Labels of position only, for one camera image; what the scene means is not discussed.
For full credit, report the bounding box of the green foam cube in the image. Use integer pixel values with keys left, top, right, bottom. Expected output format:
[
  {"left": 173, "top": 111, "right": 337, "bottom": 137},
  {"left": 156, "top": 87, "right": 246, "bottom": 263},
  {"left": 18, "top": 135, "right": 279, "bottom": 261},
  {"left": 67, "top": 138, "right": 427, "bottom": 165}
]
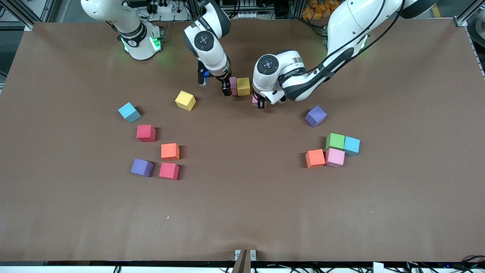
[{"left": 326, "top": 133, "right": 346, "bottom": 151}]

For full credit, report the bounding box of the purple foam cube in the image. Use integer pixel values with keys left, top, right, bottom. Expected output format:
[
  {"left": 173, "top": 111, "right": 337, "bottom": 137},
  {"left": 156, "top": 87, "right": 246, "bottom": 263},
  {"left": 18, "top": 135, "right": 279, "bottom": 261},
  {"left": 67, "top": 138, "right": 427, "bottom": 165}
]
[
  {"left": 305, "top": 105, "right": 327, "bottom": 127},
  {"left": 131, "top": 158, "right": 154, "bottom": 177}
]

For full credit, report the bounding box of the red foam cube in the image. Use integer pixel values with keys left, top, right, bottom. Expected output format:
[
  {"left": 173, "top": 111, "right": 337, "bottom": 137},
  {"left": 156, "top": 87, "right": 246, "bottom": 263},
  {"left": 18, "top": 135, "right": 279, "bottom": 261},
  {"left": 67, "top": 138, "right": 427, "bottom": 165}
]
[
  {"left": 136, "top": 124, "right": 156, "bottom": 143},
  {"left": 159, "top": 162, "right": 180, "bottom": 180}
]

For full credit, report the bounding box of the grey metal bracket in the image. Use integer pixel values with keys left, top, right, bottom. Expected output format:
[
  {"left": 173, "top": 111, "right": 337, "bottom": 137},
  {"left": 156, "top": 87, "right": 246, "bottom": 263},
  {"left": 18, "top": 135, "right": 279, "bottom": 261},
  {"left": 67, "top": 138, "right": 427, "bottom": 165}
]
[{"left": 232, "top": 249, "right": 257, "bottom": 273}]

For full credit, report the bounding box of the yellow foam cube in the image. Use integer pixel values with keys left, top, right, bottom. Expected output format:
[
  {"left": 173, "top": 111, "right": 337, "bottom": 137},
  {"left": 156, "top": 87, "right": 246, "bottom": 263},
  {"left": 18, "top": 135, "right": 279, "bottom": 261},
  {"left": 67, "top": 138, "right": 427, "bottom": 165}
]
[
  {"left": 236, "top": 77, "right": 251, "bottom": 96},
  {"left": 175, "top": 91, "right": 197, "bottom": 112}
]

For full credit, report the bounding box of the blue foam cube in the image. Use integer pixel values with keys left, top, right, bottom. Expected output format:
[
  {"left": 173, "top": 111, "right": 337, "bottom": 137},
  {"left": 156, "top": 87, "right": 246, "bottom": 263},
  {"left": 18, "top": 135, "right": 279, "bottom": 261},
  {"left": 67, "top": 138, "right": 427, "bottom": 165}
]
[
  {"left": 344, "top": 136, "right": 361, "bottom": 156},
  {"left": 118, "top": 102, "right": 141, "bottom": 124}
]

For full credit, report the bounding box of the white perforated strip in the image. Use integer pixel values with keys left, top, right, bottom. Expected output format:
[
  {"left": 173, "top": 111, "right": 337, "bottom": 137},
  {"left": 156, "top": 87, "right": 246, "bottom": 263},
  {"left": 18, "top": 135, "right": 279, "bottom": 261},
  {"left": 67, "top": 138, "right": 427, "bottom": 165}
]
[{"left": 465, "top": 28, "right": 485, "bottom": 78}]

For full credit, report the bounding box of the pile of orange fruit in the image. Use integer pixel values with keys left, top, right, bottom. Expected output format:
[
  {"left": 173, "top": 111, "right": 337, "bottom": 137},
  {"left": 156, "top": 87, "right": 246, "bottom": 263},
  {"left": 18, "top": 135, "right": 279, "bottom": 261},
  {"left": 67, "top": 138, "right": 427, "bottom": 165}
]
[{"left": 302, "top": 0, "right": 338, "bottom": 20}]

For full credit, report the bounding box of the white power strip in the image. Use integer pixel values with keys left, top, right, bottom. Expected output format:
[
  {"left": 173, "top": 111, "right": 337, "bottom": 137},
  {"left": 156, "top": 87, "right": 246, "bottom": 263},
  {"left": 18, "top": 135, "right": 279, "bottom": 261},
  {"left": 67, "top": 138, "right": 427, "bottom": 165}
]
[{"left": 146, "top": 0, "right": 173, "bottom": 14}]

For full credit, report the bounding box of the grey electronics unit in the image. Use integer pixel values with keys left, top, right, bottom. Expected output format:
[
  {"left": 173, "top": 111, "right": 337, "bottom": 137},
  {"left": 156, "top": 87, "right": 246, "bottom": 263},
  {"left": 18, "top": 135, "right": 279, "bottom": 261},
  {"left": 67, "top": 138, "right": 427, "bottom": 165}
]
[{"left": 220, "top": 0, "right": 258, "bottom": 19}]

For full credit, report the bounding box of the orange foam cube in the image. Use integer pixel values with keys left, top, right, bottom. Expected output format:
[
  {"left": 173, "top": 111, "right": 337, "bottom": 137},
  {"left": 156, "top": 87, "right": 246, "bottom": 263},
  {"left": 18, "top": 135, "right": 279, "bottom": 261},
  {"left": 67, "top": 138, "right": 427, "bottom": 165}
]
[
  {"left": 305, "top": 149, "right": 326, "bottom": 169},
  {"left": 161, "top": 143, "right": 180, "bottom": 161}
]

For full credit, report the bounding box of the aluminium frame post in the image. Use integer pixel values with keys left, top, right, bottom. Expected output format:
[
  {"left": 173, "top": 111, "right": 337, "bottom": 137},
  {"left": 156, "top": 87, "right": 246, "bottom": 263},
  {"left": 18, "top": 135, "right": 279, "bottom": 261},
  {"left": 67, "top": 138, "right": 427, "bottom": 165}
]
[
  {"left": 454, "top": 0, "right": 485, "bottom": 28},
  {"left": 0, "top": 0, "right": 43, "bottom": 31}
]

